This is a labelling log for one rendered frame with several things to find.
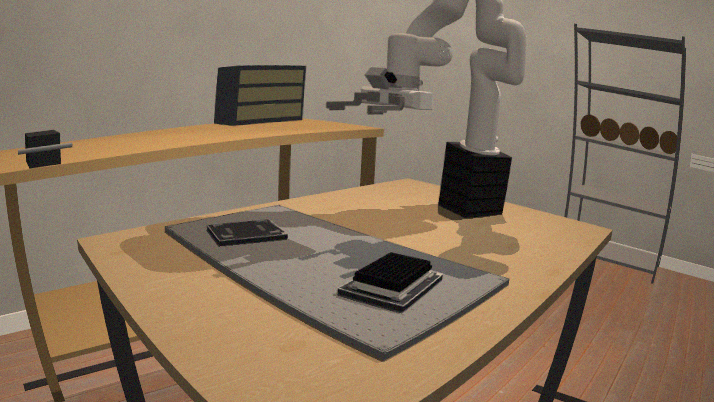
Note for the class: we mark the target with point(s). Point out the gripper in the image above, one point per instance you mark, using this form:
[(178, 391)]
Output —
[(421, 100)]

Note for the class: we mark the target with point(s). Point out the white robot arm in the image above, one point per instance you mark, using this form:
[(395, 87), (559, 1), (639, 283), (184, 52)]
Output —
[(407, 52)]

